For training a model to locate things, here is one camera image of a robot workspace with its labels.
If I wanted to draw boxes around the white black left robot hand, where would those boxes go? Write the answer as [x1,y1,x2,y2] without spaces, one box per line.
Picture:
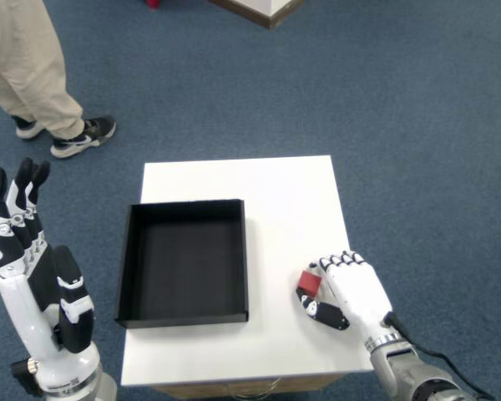
[0,157,102,392]

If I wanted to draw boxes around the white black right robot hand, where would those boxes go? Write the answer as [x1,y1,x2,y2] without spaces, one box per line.
[294,249,404,352]

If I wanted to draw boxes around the red cube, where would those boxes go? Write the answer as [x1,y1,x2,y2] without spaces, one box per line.
[296,270,322,296]

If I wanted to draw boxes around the black open box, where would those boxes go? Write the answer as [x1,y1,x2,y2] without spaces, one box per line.
[114,198,251,329]

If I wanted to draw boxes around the black left wrist connector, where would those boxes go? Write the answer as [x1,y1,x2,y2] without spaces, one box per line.
[10,357,45,398]

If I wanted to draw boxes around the white table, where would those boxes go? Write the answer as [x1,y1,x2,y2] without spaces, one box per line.
[119,155,376,396]

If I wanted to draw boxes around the black white sneaker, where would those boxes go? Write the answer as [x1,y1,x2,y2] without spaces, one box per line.
[11,115,47,141]
[49,115,117,160]

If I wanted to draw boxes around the beige trousers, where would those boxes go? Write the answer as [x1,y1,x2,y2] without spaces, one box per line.
[0,0,86,140]

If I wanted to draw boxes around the white furniture with wooden base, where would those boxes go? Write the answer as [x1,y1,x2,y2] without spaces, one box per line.
[208,0,306,30]

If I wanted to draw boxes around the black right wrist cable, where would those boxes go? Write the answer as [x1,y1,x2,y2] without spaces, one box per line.
[382,311,496,401]

